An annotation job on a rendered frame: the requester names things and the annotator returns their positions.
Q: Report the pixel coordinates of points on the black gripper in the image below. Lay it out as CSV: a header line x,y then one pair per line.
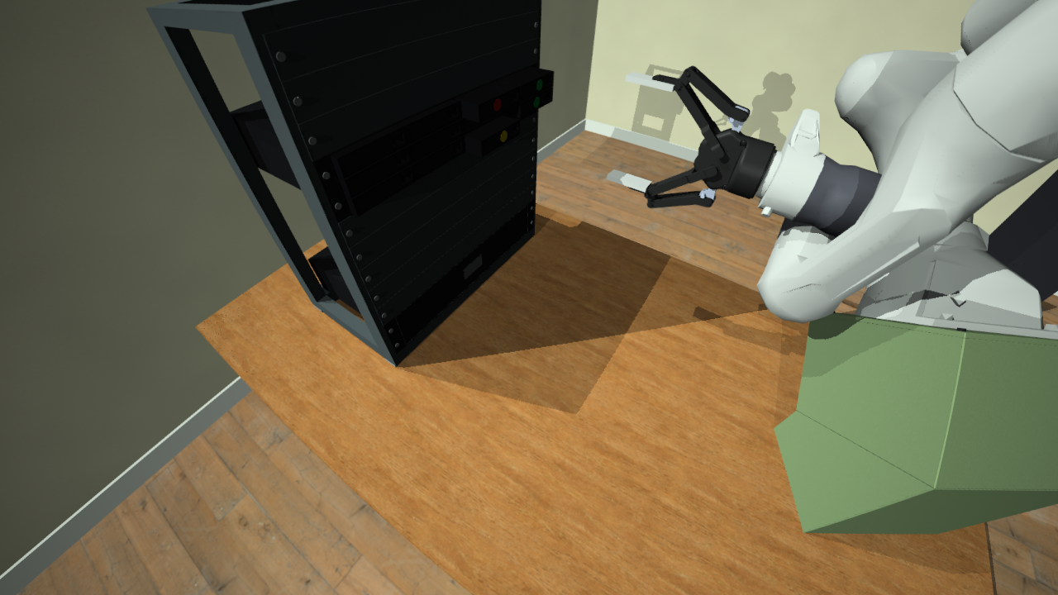
x,y
718,163

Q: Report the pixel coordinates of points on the black equipment rack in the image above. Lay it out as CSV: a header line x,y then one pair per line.
x,y
352,86

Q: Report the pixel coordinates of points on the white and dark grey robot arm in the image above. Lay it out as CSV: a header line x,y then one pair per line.
x,y
990,122

